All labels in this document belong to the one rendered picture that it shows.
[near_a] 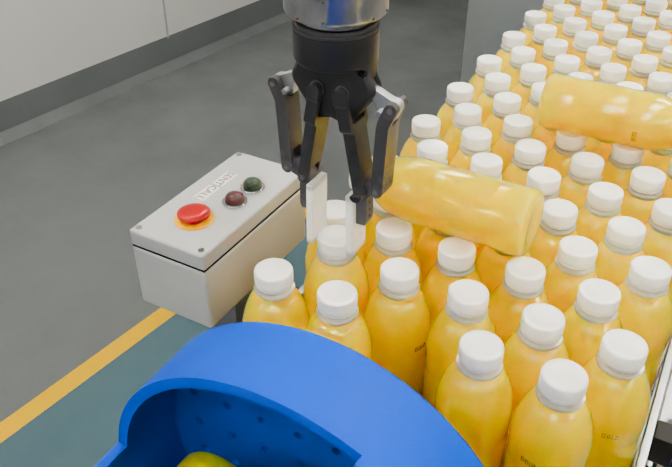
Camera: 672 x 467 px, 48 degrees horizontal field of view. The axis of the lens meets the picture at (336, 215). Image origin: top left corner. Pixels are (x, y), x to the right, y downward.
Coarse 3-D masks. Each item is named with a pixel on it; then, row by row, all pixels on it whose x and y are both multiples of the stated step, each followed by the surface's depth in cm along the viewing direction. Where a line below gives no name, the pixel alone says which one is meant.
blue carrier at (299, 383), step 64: (192, 384) 46; (256, 384) 43; (320, 384) 44; (384, 384) 45; (128, 448) 55; (192, 448) 61; (256, 448) 56; (320, 448) 52; (384, 448) 42; (448, 448) 44
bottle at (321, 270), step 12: (312, 264) 78; (324, 264) 77; (336, 264) 76; (348, 264) 77; (360, 264) 78; (312, 276) 77; (324, 276) 76; (336, 276) 76; (348, 276) 76; (360, 276) 77; (312, 288) 77; (360, 288) 77; (312, 300) 78; (360, 300) 78; (312, 312) 79; (360, 312) 79
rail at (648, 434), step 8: (664, 360) 81; (664, 368) 80; (664, 376) 79; (664, 384) 78; (656, 392) 77; (664, 392) 77; (656, 400) 76; (656, 408) 75; (648, 416) 77; (656, 416) 74; (648, 424) 73; (648, 432) 72; (648, 440) 72; (640, 448) 71; (648, 448) 71; (640, 456) 70; (640, 464) 69
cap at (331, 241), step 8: (320, 232) 76; (328, 232) 77; (336, 232) 77; (344, 232) 77; (320, 240) 75; (328, 240) 75; (336, 240) 75; (344, 240) 75; (320, 248) 76; (328, 248) 75; (336, 248) 75; (344, 248) 75; (328, 256) 75; (336, 256) 75; (344, 256) 75
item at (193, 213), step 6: (192, 204) 82; (198, 204) 82; (204, 204) 82; (180, 210) 81; (186, 210) 81; (192, 210) 81; (198, 210) 81; (204, 210) 81; (180, 216) 80; (186, 216) 80; (192, 216) 80; (198, 216) 80; (204, 216) 80; (186, 222) 80; (192, 222) 80; (198, 222) 81
